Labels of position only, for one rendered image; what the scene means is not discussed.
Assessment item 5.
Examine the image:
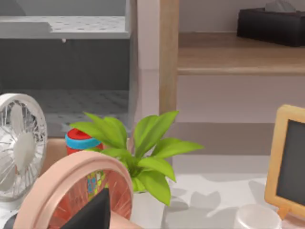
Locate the green plant in white pot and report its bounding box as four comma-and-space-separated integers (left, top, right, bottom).
69, 110, 205, 229

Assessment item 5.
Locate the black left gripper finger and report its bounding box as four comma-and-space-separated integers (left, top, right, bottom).
63, 187, 111, 229

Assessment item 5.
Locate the wooden open shelf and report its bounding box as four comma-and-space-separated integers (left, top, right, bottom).
159, 0, 305, 159

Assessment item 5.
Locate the red cup with blue band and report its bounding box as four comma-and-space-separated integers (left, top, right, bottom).
64, 127, 106, 201

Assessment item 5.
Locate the wooden framed blackboard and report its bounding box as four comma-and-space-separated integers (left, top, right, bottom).
264, 104, 305, 220

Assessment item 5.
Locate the grey cabinet with dark inside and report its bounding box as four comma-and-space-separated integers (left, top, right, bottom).
0, 0, 138, 138

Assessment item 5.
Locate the white table fan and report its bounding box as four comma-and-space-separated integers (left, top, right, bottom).
0, 93, 48, 211

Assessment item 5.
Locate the black tissue box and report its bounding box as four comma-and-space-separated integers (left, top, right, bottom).
236, 0, 305, 47

